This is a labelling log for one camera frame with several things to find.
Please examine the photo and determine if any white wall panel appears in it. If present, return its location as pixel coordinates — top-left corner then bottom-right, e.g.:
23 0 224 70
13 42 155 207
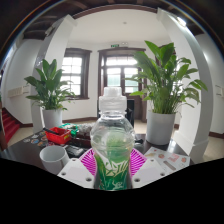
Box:
7 85 31 99
214 84 224 98

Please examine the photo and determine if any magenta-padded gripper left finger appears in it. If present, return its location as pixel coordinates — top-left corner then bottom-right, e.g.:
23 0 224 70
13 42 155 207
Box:
57 148 98 190

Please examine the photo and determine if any printed paper sheet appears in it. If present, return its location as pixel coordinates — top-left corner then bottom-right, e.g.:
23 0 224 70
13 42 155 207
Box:
143 146 192 175

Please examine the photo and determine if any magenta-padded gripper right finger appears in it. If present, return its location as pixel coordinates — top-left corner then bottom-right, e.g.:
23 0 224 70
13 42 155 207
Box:
128 148 168 189

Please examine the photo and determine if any red plastic basket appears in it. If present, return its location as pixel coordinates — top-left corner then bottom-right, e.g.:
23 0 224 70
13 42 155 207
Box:
44 126 73 146

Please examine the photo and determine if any green plant in white pot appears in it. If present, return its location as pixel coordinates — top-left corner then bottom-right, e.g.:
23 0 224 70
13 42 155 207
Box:
125 40 208 146
23 58 76 130

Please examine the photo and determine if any colourful round sticker set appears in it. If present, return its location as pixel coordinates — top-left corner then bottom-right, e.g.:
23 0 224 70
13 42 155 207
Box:
22 130 50 149

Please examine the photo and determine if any clear green-label drink bottle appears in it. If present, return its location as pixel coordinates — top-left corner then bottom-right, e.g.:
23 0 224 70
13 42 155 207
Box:
89 86 136 192

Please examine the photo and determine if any dark-framed window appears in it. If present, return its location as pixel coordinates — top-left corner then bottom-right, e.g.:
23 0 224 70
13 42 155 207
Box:
61 47 93 101

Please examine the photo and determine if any green packet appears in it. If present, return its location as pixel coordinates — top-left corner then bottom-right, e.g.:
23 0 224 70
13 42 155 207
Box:
60 122 80 131

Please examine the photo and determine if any black flat device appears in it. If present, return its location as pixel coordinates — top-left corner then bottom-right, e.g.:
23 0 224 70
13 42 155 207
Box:
64 144 87 158

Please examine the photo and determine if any dark tray with small cups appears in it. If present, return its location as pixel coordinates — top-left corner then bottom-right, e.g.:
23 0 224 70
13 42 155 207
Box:
68 122 96 148

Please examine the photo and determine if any dark wooden glazed door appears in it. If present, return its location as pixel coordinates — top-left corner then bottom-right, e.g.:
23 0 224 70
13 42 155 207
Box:
97 47 148 123

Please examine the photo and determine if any white mug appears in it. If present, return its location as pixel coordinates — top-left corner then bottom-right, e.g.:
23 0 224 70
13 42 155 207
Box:
39 144 71 175

